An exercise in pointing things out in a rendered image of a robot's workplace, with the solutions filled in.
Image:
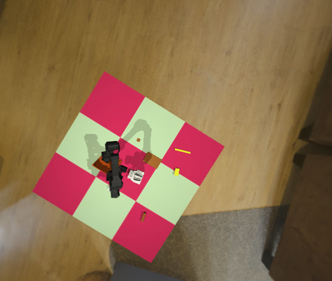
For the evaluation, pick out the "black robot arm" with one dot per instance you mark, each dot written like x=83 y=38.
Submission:
x=115 y=183

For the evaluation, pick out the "yellow block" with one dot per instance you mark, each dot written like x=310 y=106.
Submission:
x=176 y=171

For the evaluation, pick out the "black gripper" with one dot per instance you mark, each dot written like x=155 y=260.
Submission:
x=122 y=169

